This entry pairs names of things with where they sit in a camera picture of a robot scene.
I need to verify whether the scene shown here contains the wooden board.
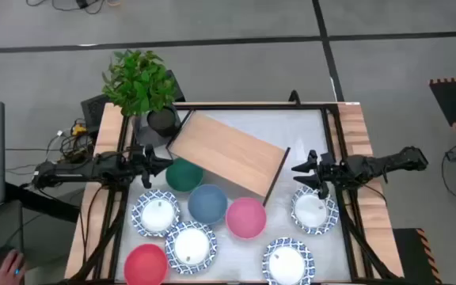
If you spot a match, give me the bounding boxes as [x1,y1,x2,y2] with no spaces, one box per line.
[166,109,291,207]

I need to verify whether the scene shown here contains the black floor cables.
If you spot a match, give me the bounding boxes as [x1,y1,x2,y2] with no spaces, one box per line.
[25,0,122,15]

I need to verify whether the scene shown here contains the black desk beam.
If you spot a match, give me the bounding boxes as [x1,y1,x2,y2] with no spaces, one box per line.
[4,181,81,222]

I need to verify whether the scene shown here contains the person's hand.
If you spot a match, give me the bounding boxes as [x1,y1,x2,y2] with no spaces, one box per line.
[0,249,26,285]

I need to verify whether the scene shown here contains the tangled cable bundle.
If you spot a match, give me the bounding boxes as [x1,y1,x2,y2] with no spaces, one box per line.
[6,118,98,187]

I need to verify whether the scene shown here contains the blue bowl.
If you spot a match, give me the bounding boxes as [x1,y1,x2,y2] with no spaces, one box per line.
[187,184,229,226]

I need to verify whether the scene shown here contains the green leafy plant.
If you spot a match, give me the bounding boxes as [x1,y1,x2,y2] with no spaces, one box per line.
[101,49,178,117]

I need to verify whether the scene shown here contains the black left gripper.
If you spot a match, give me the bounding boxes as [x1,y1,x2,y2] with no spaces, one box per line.
[123,144,173,189]

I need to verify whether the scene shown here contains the black plant pot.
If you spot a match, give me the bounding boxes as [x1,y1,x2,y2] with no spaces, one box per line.
[146,106,178,139]

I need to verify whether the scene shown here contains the white plate blue patterned rim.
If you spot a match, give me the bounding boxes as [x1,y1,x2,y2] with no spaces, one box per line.
[164,220,219,276]
[261,236,316,285]
[131,188,181,238]
[290,184,340,236]

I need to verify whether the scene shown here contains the pink bowl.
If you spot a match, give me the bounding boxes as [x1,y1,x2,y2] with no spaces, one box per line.
[225,196,268,241]

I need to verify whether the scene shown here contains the black metal table frame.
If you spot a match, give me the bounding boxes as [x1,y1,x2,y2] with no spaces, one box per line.
[65,101,401,285]

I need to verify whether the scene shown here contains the green bowl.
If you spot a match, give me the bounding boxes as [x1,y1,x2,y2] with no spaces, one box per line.
[165,158,204,194]

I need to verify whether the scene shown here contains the red bowl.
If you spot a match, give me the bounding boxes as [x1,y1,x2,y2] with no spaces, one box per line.
[123,243,169,285]

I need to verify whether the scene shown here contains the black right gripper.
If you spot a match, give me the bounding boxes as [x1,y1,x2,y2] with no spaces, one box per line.
[291,149,352,200]

